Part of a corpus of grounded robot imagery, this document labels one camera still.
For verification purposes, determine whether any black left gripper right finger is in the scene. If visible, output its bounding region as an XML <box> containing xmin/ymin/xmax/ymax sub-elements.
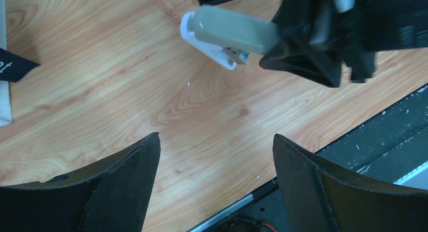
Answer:
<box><xmin>273</xmin><ymin>134</ymin><xmax>427</xmax><ymax>231</ymax></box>

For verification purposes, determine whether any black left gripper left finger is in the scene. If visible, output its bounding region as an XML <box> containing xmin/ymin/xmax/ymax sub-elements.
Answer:
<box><xmin>1</xmin><ymin>133</ymin><xmax>161</xmax><ymax>231</ymax></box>

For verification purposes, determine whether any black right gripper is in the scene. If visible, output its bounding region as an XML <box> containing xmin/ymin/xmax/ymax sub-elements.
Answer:
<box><xmin>259</xmin><ymin>0</ymin><xmax>427</xmax><ymax>88</ymax></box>

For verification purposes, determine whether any beige canvas tote bag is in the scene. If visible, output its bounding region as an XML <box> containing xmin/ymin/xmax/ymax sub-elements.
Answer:
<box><xmin>1</xmin><ymin>0</ymin><xmax>40</xmax><ymax>127</ymax></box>

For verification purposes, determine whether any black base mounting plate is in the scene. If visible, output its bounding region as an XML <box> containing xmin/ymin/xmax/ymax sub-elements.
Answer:
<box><xmin>193</xmin><ymin>86</ymin><xmax>427</xmax><ymax>231</ymax></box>

